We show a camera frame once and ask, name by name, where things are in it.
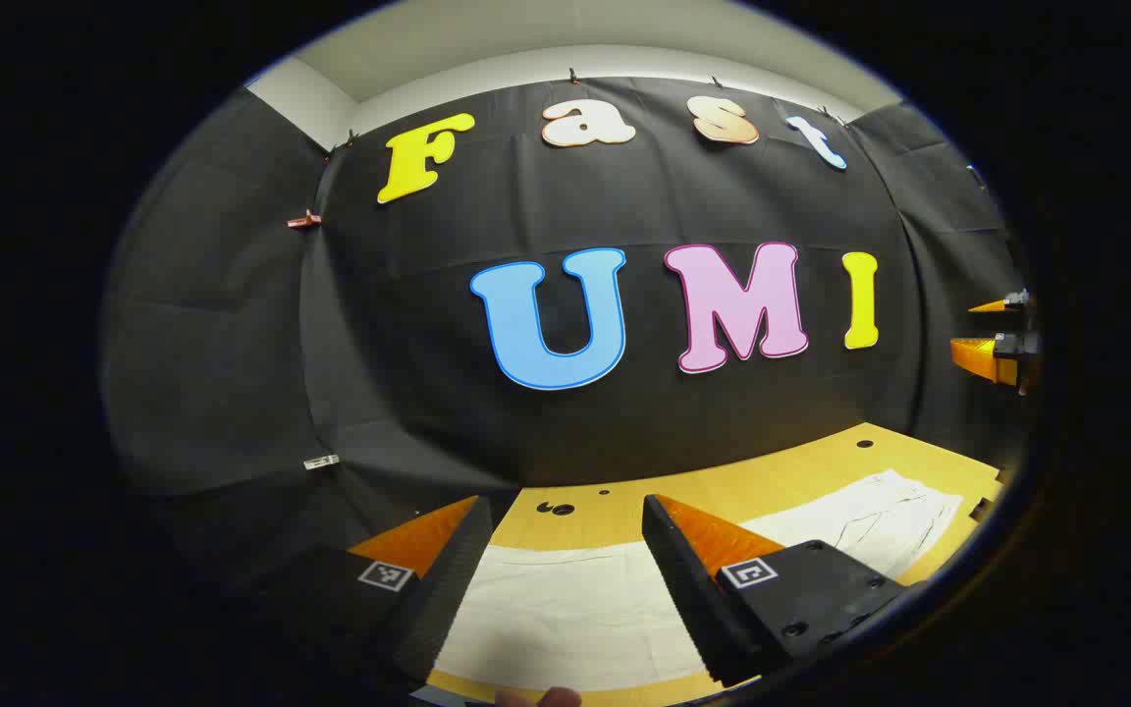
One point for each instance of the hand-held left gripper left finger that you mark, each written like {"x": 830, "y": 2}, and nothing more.
{"x": 453, "y": 589}

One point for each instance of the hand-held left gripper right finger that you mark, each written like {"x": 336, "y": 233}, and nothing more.
{"x": 688, "y": 589}

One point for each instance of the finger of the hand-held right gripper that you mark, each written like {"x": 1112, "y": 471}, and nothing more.
{"x": 978, "y": 355}
{"x": 993, "y": 305}

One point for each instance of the white jeans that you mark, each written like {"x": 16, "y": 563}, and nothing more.
{"x": 575, "y": 609}

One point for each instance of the white clip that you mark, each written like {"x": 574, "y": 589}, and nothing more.
{"x": 321, "y": 462}

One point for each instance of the black backdrop cloth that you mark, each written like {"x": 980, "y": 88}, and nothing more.
{"x": 428, "y": 344}

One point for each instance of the orange clip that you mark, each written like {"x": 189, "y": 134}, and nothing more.
{"x": 303, "y": 222}

